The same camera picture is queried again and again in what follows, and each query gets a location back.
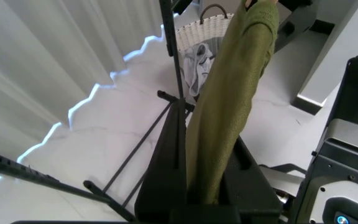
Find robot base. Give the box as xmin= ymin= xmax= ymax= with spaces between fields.
xmin=259 ymin=53 xmax=358 ymax=224

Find pale grey shorts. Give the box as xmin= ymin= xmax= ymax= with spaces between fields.
xmin=181 ymin=42 xmax=214 ymax=97

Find white laundry basket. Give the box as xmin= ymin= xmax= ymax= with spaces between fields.
xmin=175 ymin=3 xmax=236 ymax=103

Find white curtain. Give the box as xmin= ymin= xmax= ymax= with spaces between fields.
xmin=0 ymin=0 xmax=167 ymax=194

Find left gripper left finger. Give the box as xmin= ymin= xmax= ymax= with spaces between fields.
xmin=134 ymin=99 xmax=188 ymax=222

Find black clothes rack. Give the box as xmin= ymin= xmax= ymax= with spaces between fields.
xmin=0 ymin=0 xmax=198 ymax=222

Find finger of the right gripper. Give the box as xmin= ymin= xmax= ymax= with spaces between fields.
xmin=273 ymin=0 xmax=319 ymax=52

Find green printed t-shirt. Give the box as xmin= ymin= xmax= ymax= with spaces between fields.
xmin=185 ymin=0 xmax=280 ymax=205

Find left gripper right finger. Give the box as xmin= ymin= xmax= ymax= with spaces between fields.
xmin=219 ymin=136 xmax=282 ymax=222

